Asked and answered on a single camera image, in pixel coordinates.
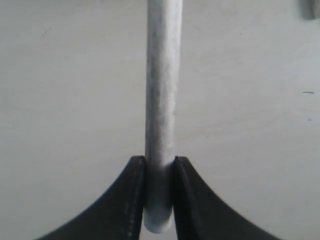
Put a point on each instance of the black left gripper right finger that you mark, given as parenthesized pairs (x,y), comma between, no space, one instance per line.
(200,214)

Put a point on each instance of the wooden drumstick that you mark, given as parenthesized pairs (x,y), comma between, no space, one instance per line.
(307,9)
(164,29)

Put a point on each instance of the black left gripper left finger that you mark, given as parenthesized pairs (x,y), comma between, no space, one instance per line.
(116,215)

